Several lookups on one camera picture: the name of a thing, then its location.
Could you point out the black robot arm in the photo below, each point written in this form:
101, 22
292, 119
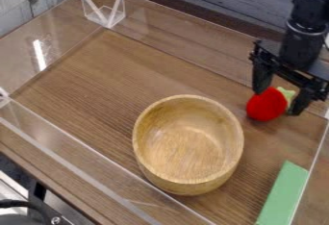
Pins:
293, 58

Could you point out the clear acrylic front panel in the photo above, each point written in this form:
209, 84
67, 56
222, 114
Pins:
94, 183

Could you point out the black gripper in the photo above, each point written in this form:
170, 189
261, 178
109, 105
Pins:
309, 79

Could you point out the black metal table bracket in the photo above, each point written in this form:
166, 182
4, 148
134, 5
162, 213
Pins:
36, 198

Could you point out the green rectangular block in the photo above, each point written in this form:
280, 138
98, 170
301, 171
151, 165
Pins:
282, 198

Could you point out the wooden bowl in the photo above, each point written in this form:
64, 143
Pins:
187, 142

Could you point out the red plush strawberry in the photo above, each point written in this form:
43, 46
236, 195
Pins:
270, 104

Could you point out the clear acrylic corner bracket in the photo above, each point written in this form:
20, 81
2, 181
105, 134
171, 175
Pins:
106, 16

